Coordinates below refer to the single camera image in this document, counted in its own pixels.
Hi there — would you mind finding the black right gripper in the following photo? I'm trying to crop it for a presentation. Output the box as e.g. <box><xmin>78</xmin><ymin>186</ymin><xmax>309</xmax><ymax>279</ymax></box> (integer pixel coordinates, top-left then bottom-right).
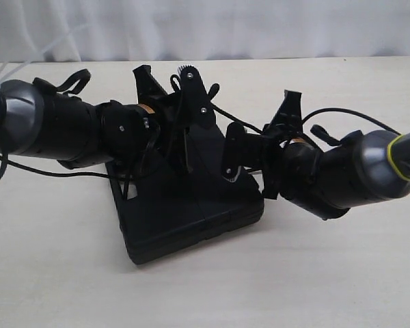
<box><xmin>245</xmin><ymin>90</ymin><xmax>314</xmax><ymax>200</ymax></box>

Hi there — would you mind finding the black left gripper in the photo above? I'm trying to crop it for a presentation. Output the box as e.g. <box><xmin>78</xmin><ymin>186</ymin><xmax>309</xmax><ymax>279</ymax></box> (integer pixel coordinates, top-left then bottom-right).
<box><xmin>133</xmin><ymin>64</ymin><xmax>191</xmax><ymax>178</ymax></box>

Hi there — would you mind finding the black braided rope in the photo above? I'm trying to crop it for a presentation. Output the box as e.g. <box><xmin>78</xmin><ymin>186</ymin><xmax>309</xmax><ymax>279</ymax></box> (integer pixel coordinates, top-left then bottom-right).
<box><xmin>170</xmin><ymin>74</ymin><xmax>271</xmax><ymax>136</ymax></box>

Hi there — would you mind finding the black plastic carry case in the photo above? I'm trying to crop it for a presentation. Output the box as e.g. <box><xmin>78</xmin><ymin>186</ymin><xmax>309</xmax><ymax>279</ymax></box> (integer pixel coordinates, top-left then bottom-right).
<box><xmin>110</xmin><ymin>125</ymin><xmax>264</xmax><ymax>265</ymax></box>

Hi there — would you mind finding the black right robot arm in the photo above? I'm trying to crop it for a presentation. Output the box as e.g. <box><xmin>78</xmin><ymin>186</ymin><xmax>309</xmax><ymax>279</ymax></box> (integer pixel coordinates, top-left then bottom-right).
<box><xmin>231</xmin><ymin>90</ymin><xmax>410</xmax><ymax>220</ymax></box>

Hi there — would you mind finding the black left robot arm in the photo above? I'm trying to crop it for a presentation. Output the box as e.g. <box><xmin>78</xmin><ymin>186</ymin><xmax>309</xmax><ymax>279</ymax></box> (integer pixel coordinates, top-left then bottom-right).
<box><xmin>0</xmin><ymin>65</ymin><xmax>192</xmax><ymax>182</ymax></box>

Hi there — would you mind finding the white backdrop curtain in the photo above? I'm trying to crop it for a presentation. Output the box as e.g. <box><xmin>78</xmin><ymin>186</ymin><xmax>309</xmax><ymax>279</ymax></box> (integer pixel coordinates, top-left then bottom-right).
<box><xmin>0</xmin><ymin>1</ymin><xmax>410</xmax><ymax>62</ymax></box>

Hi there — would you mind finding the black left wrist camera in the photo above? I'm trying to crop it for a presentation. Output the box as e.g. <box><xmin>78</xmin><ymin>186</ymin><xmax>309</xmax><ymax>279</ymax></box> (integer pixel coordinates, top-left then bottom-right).
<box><xmin>178</xmin><ymin>65</ymin><xmax>216</xmax><ymax>129</ymax></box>

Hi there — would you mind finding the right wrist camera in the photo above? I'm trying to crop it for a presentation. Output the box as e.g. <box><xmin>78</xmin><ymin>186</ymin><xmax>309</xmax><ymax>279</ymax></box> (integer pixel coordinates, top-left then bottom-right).
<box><xmin>221</xmin><ymin>122</ymin><xmax>247</xmax><ymax>182</ymax></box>

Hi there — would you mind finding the thin black right cable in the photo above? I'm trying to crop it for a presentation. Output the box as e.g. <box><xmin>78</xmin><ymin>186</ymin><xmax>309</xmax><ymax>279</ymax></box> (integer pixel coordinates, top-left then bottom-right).
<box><xmin>302</xmin><ymin>107</ymin><xmax>404</xmax><ymax>136</ymax></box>

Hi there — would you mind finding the thin black cable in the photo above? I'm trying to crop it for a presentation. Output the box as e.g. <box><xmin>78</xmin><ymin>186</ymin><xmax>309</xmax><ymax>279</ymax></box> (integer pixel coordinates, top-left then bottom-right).
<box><xmin>302</xmin><ymin>107</ymin><xmax>404</xmax><ymax>136</ymax></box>
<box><xmin>0</xmin><ymin>129</ymin><xmax>131</xmax><ymax>189</ymax></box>

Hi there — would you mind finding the thin black left cable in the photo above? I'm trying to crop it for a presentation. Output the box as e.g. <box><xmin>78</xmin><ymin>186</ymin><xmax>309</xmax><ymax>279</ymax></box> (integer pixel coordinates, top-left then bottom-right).
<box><xmin>0</xmin><ymin>129</ymin><xmax>131</xmax><ymax>189</ymax></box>

